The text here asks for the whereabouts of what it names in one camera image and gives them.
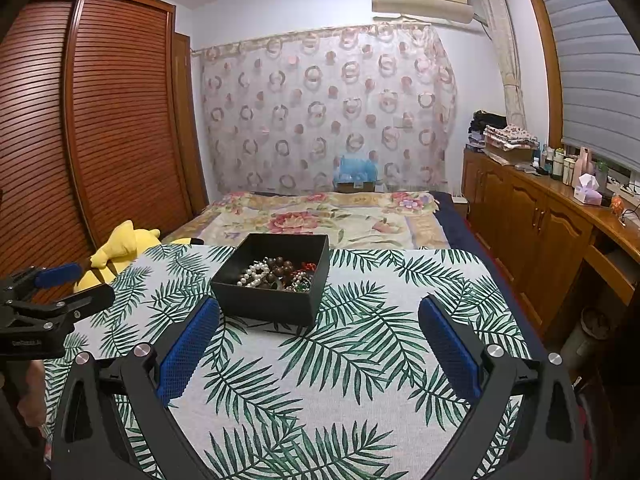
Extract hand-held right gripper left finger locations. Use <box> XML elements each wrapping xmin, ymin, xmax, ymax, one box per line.
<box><xmin>50</xmin><ymin>296</ymin><xmax>224</xmax><ymax>480</ymax></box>

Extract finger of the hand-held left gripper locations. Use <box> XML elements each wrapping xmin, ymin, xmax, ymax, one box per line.
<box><xmin>0</xmin><ymin>283</ymin><xmax>117</xmax><ymax>329</ymax></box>
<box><xmin>0</xmin><ymin>261</ymin><xmax>84</xmax><ymax>302</ymax></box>

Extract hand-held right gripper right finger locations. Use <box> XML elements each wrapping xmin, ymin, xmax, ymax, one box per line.
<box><xmin>417</xmin><ymin>294</ymin><xmax>587</xmax><ymax>480</ymax></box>

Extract black jewelry box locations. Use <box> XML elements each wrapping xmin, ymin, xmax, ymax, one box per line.
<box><xmin>210</xmin><ymin>232</ymin><xmax>331</xmax><ymax>329</ymax></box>

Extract white pearl bracelet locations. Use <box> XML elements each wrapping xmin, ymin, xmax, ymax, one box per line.
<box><xmin>237</xmin><ymin>259</ymin><xmax>272</xmax><ymax>289</ymax></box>

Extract brown wooden bead bracelet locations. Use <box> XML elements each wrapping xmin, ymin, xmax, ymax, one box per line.
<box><xmin>262</xmin><ymin>256</ymin><xmax>299</xmax><ymax>291</ymax></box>

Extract person's left hand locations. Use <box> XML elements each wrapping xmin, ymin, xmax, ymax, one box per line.
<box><xmin>16</xmin><ymin>359</ymin><xmax>48</xmax><ymax>442</ymax></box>

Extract yellow plush toy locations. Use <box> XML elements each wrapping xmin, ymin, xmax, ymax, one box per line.
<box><xmin>74</xmin><ymin>220</ymin><xmax>204</xmax><ymax>294</ymax></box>

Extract navy bed sheet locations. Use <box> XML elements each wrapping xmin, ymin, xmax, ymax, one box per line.
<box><xmin>434</xmin><ymin>190</ymin><xmax>547</xmax><ymax>361</ymax></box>

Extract green leaf print tablecloth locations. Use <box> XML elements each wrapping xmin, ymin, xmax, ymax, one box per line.
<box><xmin>42</xmin><ymin>244</ymin><xmax>539</xmax><ymax>480</ymax></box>

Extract grey waste bin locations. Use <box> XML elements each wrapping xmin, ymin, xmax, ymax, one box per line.
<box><xmin>560</xmin><ymin>305</ymin><xmax>614</xmax><ymax>367</ymax></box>

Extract wooden cabinet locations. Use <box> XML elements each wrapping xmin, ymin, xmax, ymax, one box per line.
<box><xmin>460</xmin><ymin>147</ymin><xmax>640</xmax><ymax>342</ymax></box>

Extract red white patterned clothing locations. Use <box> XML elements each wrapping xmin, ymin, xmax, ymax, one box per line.
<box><xmin>577</xmin><ymin>395</ymin><xmax>603</xmax><ymax>463</ymax></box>

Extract wooden slatted wardrobe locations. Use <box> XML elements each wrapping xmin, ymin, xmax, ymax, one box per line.
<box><xmin>0</xmin><ymin>0</ymin><xmax>209</xmax><ymax>282</ymax></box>

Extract floral blanket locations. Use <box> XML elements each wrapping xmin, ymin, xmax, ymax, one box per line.
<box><xmin>160</xmin><ymin>190</ymin><xmax>444</xmax><ymax>251</ymax></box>

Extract blue plastic bag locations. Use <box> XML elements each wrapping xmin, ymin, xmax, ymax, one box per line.
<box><xmin>332</xmin><ymin>154</ymin><xmax>381</xmax><ymax>183</ymax></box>

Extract pink tissue box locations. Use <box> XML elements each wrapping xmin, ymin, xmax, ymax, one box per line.
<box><xmin>573</xmin><ymin>172</ymin><xmax>604</xmax><ymax>206</ymax></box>

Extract row of toiletry bottles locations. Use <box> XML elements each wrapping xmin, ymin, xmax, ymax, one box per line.
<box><xmin>532</xmin><ymin>145</ymin><xmax>609</xmax><ymax>186</ymax></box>

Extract stack of folded clothes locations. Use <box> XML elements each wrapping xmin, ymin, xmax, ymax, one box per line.
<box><xmin>467</xmin><ymin>110</ymin><xmax>541</xmax><ymax>166</ymax></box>

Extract white power strip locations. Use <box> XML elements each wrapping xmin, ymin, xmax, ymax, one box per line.
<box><xmin>607</xmin><ymin>180</ymin><xmax>640</xmax><ymax>207</ymax></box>

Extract circle patterned sheer curtain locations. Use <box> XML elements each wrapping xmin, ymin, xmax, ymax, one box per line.
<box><xmin>192</xmin><ymin>22</ymin><xmax>459</xmax><ymax>196</ymax></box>

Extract beige drape curtain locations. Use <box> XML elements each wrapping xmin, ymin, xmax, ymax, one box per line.
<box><xmin>475</xmin><ymin>0</ymin><xmax>529</xmax><ymax>129</ymax></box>

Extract grey window blind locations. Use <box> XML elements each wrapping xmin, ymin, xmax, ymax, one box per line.
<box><xmin>530</xmin><ymin>0</ymin><xmax>640</xmax><ymax>167</ymax></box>

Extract wooden window frame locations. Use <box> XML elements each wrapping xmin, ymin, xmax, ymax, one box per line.
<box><xmin>520</xmin><ymin>0</ymin><xmax>567</xmax><ymax>150</ymax></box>

